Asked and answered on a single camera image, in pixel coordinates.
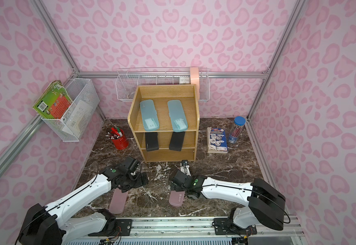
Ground white wire side basket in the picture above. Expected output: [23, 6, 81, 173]
[42, 78, 100, 142]

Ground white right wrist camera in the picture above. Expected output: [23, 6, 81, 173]
[180, 160, 191, 176]

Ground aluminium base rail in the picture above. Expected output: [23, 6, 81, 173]
[71, 216, 307, 245]

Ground white wire back basket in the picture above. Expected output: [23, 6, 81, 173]
[115, 68, 211, 103]

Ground pink tape roll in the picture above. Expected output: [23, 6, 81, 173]
[190, 67, 200, 100]

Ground wooden three-tier shelf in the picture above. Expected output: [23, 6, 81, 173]
[128, 85, 200, 162]

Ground blue illustrated book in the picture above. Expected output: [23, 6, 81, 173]
[206, 127, 228, 154]

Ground white paper sheet in basket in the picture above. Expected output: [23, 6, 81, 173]
[62, 101, 92, 139]

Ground small white box in basket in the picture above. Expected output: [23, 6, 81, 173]
[179, 77, 191, 84]

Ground blue-capped pencil tube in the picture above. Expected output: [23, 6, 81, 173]
[228, 116, 246, 144]

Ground teal pencil case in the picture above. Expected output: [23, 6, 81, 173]
[140, 100, 160, 132]
[167, 100, 188, 132]

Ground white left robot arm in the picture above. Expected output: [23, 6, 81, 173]
[15, 166, 149, 245]

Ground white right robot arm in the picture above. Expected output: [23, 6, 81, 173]
[169, 169, 286, 231]

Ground green red booklet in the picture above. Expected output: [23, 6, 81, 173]
[33, 80, 72, 119]

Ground red pen cup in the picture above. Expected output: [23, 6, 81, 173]
[106, 127, 129, 150]

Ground pink pencil case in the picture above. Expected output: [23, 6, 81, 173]
[109, 188, 129, 214]
[169, 190, 185, 207]

